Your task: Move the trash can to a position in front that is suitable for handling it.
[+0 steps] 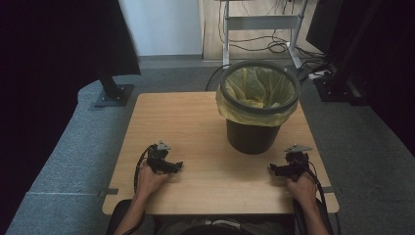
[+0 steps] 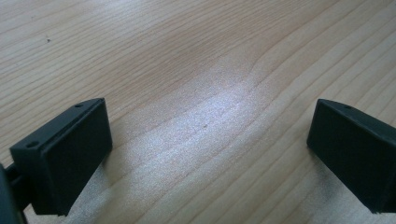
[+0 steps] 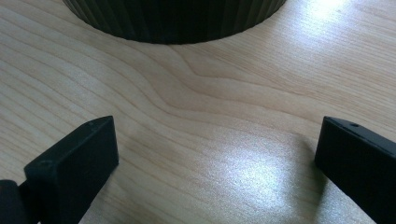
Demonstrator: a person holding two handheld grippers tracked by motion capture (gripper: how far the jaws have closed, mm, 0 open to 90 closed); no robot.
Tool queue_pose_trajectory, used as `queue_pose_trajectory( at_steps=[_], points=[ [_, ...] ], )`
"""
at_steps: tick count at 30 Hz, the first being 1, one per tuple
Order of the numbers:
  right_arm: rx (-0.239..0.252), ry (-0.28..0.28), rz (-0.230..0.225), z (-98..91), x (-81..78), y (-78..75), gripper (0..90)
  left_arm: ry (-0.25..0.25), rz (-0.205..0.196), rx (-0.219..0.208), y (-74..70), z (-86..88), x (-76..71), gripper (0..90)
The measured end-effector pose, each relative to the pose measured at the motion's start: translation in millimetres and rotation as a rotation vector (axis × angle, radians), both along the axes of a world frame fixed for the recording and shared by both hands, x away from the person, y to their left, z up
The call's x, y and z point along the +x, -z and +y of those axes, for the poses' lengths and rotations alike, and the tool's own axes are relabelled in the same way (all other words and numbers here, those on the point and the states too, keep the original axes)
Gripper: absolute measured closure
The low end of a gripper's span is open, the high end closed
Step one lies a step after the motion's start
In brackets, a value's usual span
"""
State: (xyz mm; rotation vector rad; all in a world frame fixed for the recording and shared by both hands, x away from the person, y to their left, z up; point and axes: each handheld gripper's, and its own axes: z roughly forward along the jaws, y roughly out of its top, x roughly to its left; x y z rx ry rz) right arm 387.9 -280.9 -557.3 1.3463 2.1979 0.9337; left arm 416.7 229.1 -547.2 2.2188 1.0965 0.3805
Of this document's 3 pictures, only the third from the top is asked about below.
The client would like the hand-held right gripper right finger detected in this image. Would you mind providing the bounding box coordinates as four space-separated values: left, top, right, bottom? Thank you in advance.
314 116 396 224

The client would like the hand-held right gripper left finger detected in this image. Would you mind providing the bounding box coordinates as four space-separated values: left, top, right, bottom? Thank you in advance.
23 115 120 224

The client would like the black ribbed trash bin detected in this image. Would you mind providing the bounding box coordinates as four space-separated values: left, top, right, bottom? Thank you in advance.
62 0 287 45

